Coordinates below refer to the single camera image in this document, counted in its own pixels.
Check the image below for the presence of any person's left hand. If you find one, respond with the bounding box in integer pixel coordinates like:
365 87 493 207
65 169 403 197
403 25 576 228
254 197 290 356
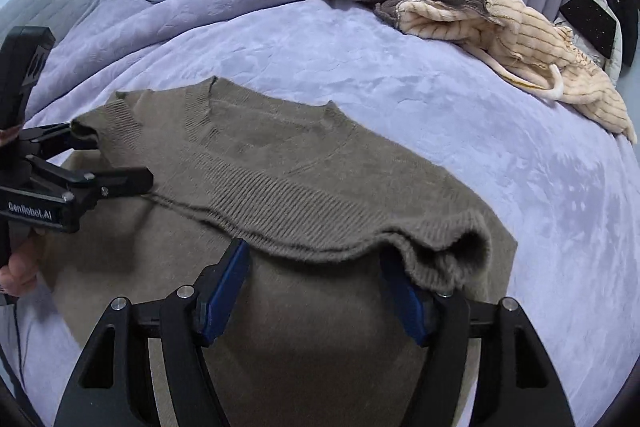
0 229 46 297

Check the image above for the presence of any cream and brown striped garment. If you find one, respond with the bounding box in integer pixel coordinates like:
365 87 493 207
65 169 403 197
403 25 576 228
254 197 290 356
352 0 637 143

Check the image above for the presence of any black sparkly bag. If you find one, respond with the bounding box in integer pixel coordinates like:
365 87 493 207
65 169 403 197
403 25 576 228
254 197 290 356
555 0 639 83

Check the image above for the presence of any lavender plush blanket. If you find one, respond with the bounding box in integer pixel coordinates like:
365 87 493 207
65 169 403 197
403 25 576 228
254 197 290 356
1 0 639 426

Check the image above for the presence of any olive knit sweater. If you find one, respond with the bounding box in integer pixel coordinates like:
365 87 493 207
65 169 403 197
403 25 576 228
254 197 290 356
43 78 518 426

